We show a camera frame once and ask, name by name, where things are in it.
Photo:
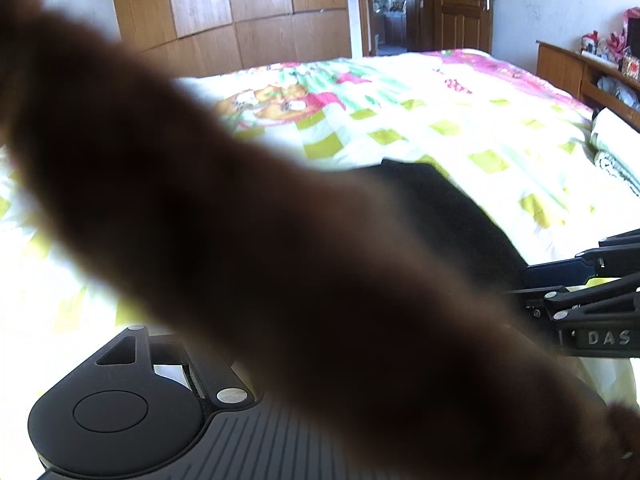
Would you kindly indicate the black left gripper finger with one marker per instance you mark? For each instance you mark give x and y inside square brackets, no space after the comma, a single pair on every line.
[217,381]

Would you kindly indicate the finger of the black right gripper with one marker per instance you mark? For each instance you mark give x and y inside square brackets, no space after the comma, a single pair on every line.
[607,261]
[627,238]

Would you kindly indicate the black pants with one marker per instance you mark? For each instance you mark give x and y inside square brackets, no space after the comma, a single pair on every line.
[451,224]

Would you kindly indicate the white folded cloth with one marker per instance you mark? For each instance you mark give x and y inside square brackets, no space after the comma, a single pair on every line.
[617,147]

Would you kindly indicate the colourful checked bed quilt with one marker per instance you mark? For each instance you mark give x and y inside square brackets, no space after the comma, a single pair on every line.
[513,142]

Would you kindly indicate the brown fuzzy sleeve cuff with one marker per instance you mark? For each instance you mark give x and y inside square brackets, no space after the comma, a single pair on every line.
[311,279]

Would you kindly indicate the brown wooden door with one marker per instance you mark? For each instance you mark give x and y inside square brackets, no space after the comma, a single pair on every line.
[459,24]

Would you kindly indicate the wooden wardrobe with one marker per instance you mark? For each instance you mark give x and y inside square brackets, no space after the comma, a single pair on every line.
[198,38]

